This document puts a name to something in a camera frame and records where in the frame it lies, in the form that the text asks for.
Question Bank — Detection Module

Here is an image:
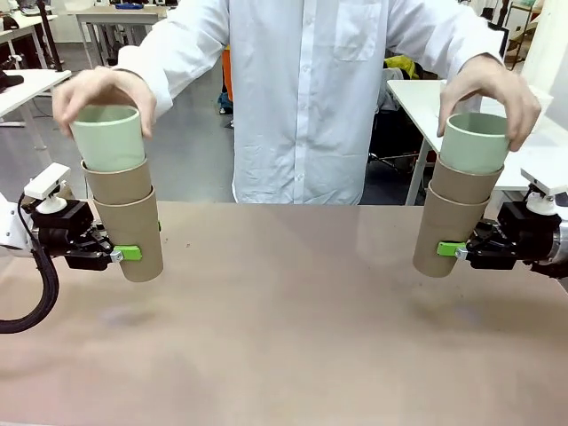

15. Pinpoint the light green cup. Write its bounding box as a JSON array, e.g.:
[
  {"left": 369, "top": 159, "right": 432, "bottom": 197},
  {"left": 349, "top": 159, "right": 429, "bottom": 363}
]
[
  {"left": 69, "top": 104, "right": 148, "bottom": 174},
  {"left": 439, "top": 112, "right": 510, "bottom": 175}
]

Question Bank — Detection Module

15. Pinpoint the white side table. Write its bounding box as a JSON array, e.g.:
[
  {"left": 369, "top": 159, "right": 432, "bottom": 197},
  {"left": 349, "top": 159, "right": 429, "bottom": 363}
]
[{"left": 386, "top": 78, "right": 568, "bottom": 207}]

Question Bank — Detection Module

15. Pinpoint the black object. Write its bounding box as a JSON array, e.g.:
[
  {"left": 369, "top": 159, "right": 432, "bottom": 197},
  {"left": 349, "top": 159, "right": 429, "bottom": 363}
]
[{"left": 0, "top": 72, "right": 25, "bottom": 92}]

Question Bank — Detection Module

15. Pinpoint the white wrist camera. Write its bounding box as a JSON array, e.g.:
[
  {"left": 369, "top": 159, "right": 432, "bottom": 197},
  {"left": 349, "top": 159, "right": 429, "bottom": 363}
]
[
  {"left": 519, "top": 165, "right": 568, "bottom": 217},
  {"left": 23, "top": 162, "right": 73, "bottom": 215}
]

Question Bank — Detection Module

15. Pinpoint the person's left forearm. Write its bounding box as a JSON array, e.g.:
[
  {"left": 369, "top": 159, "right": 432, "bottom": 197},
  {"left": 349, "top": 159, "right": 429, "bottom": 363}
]
[{"left": 390, "top": 8, "right": 507, "bottom": 79}]

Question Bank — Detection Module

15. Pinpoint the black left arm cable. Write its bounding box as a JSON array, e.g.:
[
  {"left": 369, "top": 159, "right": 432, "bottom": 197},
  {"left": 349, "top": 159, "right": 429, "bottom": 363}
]
[{"left": 0, "top": 208, "right": 61, "bottom": 335}]

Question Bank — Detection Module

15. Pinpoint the black monitor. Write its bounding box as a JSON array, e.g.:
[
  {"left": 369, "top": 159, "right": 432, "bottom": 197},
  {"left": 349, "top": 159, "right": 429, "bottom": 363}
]
[{"left": 486, "top": 17, "right": 510, "bottom": 61}]

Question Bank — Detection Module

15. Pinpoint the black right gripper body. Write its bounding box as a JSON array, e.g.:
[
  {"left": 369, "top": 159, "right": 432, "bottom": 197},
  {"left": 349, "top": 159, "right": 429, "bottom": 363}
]
[{"left": 467, "top": 201, "right": 559, "bottom": 272}]

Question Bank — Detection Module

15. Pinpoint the yellow cloth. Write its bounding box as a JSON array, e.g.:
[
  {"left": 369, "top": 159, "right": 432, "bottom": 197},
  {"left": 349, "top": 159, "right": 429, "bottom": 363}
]
[{"left": 383, "top": 54, "right": 419, "bottom": 82}]

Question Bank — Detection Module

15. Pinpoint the black pole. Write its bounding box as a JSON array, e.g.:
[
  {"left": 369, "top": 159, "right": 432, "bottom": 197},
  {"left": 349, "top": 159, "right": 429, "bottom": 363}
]
[{"left": 35, "top": 0, "right": 64, "bottom": 73}]

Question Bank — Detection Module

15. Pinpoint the wooden rack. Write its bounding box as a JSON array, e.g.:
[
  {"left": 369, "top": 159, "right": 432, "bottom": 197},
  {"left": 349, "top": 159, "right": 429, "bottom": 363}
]
[{"left": 506, "top": 1, "right": 540, "bottom": 70}]

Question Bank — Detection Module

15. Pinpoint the brown cup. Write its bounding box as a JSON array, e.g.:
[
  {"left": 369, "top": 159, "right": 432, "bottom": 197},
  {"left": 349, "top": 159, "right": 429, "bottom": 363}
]
[
  {"left": 412, "top": 178, "right": 493, "bottom": 280},
  {"left": 91, "top": 184, "right": 165, "bottom": 284},
  {"left": 430, "top": 154, "right": 506, "bottom": 206},
  {"left": 80, "top": 156, "right": 154, "bottom": 207}
]

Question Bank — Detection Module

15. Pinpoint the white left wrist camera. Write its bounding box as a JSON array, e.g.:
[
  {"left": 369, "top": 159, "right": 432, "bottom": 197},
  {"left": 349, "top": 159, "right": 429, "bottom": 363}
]
[{"left": 23, "top": 162, "right": 73, "bottom": 215}]

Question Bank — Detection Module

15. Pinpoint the person's right hand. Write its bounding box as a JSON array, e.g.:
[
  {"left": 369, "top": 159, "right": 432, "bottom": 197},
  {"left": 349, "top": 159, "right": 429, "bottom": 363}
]
[{"left": 51, "top": 66, "right": 158, "bottom": 143}]

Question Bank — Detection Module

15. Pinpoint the person's right forearm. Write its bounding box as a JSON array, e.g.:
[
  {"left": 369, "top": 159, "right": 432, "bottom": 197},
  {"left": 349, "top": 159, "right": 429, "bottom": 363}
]
[{"left": 116, "top": 17, "right": 223, "bottom": 119}]

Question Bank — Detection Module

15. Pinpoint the white table with black object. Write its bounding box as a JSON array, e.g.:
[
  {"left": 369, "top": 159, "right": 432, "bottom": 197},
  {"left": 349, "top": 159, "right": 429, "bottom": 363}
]
[{"left": 0, "top": 68, "right": 73, "bottom": 153}]

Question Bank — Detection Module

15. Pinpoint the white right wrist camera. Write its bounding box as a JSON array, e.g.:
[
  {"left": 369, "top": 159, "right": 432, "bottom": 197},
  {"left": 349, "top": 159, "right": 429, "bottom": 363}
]
[{"left": 519, "top": 165, "right": 568, "bottom": 217}]

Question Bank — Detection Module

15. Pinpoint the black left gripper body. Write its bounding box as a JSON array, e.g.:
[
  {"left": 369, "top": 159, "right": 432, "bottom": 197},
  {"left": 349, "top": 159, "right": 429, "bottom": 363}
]
[{"left": 32, "top": 199, "right": 114, "bottom": 272}]

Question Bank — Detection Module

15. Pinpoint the grey workbench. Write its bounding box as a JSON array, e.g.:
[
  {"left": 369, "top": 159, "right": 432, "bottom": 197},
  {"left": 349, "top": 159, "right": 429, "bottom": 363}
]
[{"left": 74, "top": 5, "right": 169, "bottom": 75}]

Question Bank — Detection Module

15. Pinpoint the person in white shirt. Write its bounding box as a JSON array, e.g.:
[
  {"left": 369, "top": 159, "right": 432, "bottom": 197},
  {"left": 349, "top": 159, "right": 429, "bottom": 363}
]
[{"left": 116, "top": 0, "right": 508, "bottom": 207}]

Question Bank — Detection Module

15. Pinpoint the person's left hand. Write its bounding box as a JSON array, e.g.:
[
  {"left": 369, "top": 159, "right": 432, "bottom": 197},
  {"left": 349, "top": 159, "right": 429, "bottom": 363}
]
[{"left": 436, "top": 60, "right": 543, "bottom": 153}]

